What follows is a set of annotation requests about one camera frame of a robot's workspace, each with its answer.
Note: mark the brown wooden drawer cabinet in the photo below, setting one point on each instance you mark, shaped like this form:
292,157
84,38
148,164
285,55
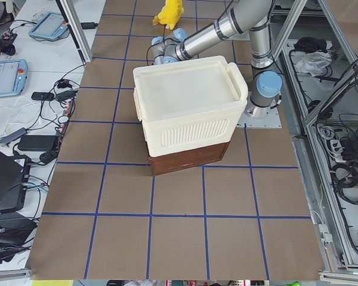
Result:
182,160

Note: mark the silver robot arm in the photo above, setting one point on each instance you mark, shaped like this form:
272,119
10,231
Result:
267,83
245,16

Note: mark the white plastic storage box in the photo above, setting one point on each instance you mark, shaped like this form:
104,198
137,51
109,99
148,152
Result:
189,104

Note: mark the yellow plush dinosaur toy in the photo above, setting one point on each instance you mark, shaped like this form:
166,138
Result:
170,14

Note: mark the black power adapter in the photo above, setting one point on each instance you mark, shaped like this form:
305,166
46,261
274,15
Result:
36,142

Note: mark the upper teach pendant tablet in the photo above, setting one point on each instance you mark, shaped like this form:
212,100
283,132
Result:
51,27

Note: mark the teach pendant tablet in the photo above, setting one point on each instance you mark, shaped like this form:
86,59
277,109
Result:
13,75
51,27

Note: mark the black laptop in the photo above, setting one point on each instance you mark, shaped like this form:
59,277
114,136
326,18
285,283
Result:
14,173

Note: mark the lower teach pendant tablet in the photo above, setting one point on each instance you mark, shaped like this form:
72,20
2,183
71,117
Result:
13,75

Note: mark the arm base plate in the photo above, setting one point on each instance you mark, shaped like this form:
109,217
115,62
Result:
259,118

